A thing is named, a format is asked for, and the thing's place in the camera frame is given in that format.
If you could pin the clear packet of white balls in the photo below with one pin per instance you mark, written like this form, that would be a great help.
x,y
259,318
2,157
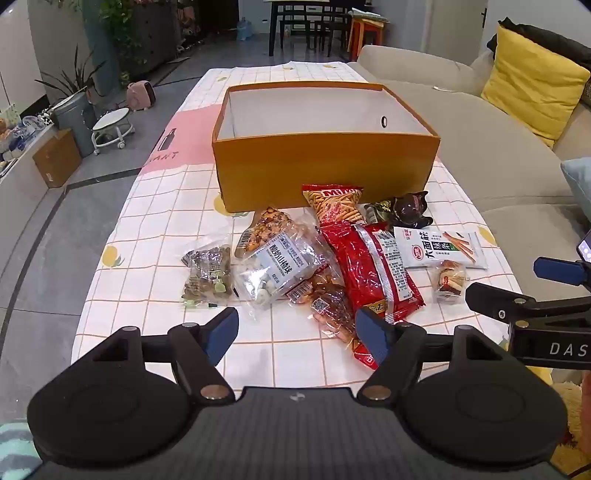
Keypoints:
x,y
277,263

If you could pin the folded stack on stool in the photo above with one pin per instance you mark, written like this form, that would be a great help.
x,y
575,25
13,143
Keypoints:
x,y
367,14

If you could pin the orange cardboard box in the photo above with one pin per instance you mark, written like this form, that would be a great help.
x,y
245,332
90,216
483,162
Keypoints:
x,y
323,166

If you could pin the light blue cushion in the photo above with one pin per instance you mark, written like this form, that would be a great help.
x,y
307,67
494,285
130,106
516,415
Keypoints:
x,y
579,180

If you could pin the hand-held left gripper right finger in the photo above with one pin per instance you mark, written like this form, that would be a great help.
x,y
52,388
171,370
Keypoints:
x,y
371,337

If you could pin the beige sofa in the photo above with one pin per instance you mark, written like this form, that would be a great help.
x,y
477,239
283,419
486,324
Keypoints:
x,y
508,161

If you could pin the blue water jug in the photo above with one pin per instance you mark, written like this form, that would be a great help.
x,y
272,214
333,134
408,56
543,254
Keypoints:
x,y
244,30

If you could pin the brown cardboard carton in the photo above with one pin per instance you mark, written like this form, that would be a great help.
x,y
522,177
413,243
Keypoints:
x,y
55,159

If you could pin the orange mixed nuts packet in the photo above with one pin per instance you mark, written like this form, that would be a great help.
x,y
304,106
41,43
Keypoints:
x,y
265,226

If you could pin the dark brown cat-shaped packet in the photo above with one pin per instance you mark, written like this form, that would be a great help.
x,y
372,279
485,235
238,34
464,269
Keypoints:
x,y
411,210

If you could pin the teal shaggy rug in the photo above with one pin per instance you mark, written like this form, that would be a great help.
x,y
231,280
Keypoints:
x,y
14,452

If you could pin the red-orange stick snack packet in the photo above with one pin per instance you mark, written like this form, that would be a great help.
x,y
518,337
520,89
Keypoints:
x,y
332,203

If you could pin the white rolling stool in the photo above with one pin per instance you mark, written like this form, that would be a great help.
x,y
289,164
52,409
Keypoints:
x,y
112,122

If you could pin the large red snack packet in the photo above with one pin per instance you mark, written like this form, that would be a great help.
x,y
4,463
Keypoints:
x,y
364,267

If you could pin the smartphone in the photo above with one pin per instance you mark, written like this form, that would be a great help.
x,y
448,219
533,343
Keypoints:
x,y
585,247

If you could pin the dark grey cabinet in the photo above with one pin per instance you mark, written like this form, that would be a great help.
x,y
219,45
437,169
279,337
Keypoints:
x,y
154,32

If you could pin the dark dining chair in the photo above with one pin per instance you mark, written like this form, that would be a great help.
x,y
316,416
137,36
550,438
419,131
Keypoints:
x,y
334,27
295,27

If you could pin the dark dining table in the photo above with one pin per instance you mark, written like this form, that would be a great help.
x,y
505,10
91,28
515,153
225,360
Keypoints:
x,y
272,14

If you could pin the white biscuit stick packet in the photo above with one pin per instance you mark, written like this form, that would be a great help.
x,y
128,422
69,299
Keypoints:
x,y
425,249

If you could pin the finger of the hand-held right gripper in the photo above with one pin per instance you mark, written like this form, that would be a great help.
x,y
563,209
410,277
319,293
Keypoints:
x,y
498,302
556,270

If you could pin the small clear green candy packet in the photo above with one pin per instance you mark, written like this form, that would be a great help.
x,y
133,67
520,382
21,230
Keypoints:
x,y
207,272

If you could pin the yellow shaggy rug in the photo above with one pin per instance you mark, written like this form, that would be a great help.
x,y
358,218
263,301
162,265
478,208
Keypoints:
x,y
568,406

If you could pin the white low cabinet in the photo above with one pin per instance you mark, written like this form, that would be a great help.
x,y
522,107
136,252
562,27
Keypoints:
x,y
18,170

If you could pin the group of small ornaments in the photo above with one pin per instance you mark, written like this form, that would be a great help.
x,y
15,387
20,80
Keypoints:
x,y
21,134

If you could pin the orange stool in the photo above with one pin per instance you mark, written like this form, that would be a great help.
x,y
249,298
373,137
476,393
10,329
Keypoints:
x,y
364,30

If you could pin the checked printed tablecloth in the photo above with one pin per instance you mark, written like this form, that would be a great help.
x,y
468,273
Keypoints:
x,y
161,221

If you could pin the brown bread packet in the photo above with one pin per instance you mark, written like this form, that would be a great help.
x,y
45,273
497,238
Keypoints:
x,y
330,304

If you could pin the climbing green plant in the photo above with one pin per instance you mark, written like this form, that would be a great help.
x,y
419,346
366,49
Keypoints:
x,y
117,32

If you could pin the long-leaf potted plant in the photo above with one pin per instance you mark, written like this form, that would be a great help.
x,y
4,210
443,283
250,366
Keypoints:
x,y
74,81

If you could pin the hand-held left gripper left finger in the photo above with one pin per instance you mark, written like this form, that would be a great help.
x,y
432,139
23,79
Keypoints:
x,y
222,334

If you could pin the small pastry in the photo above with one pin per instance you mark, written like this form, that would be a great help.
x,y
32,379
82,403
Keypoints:
x,y
450,279

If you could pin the pink heater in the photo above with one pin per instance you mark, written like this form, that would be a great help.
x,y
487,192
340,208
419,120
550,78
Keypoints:
x,y
141,94

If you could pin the dark green snack packet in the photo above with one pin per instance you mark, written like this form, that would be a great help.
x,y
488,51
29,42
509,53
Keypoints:
x,y
376,212

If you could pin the grey bin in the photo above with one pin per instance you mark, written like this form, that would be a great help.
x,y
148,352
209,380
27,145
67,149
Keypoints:
x,y
74,120

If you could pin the yellow cushion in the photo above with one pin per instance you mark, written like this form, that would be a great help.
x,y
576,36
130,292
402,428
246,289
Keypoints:
x,y
531,83

